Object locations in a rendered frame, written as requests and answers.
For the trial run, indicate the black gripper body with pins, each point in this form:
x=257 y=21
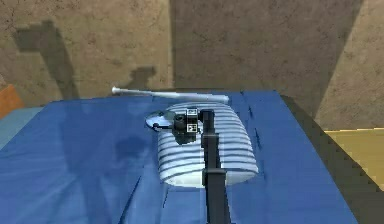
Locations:
x=179 y=122

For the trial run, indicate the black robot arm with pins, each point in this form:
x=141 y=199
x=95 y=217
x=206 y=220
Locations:
x=213 y=186

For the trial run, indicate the blue bed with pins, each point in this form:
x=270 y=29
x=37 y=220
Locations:
x=83 y=160

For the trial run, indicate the pale glass jar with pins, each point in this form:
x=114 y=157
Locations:
x=158 y=118

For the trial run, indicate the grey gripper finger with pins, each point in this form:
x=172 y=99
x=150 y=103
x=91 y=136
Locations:
x=160 y=127

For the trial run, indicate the orange block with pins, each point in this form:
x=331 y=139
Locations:
x=9 y=100

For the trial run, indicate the grey baseball bat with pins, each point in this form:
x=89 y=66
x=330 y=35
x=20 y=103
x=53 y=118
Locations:
x=173 y=95

